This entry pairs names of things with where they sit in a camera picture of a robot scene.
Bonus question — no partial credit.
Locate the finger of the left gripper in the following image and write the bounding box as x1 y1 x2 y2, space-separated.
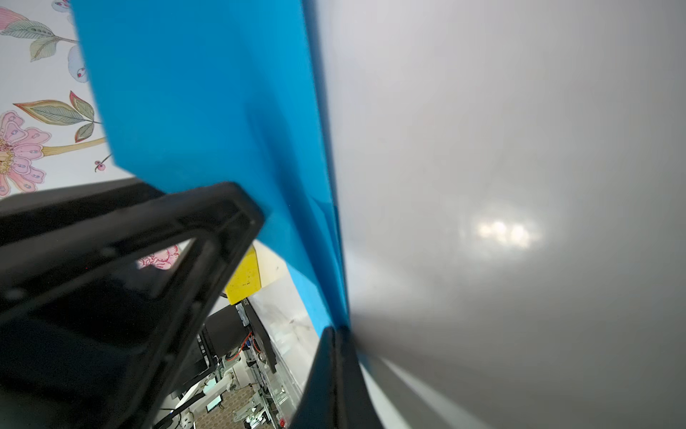
1 179 264 428

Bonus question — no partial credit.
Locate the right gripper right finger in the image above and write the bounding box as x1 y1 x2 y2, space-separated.
336 328 383 429

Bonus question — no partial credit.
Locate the blue square paper sheet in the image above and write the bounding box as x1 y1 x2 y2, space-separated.
71 1 349 331

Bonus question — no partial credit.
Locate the yellow block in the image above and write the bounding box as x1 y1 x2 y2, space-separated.
224 246 262 305

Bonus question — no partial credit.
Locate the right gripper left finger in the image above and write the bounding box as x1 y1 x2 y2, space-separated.
289 327 337 429

